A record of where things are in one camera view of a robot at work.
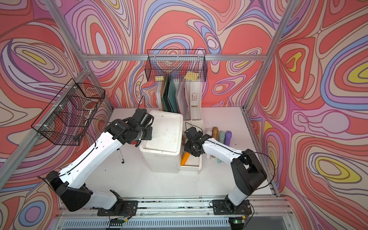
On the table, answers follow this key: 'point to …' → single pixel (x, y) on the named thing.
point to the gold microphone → (215, 132)
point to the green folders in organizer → (169, 97)
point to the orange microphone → (185, 158)
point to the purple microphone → (228, 135)
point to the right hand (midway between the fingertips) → (188, 153)
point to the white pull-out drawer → (193, 163)
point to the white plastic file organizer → (182, 96)
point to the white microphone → (209, 132)
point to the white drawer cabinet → (163, 154)
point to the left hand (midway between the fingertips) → (149, 132)
